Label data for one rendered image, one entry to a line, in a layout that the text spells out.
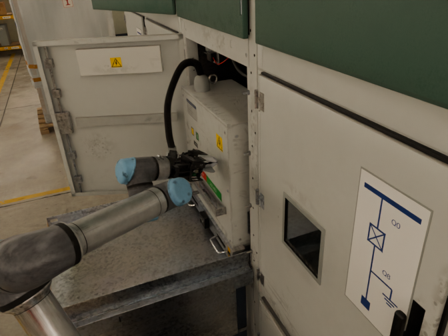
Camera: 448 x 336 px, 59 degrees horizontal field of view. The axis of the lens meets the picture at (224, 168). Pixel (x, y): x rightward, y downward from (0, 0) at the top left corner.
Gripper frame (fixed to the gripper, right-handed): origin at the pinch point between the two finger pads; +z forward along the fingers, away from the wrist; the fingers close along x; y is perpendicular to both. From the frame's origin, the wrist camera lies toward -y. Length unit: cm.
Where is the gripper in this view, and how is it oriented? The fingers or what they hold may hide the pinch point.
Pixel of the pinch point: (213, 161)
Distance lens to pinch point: 136.4
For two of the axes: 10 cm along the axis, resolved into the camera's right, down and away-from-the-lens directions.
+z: 7.8, -0.7, 6.2
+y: 6.0, 3.4, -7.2
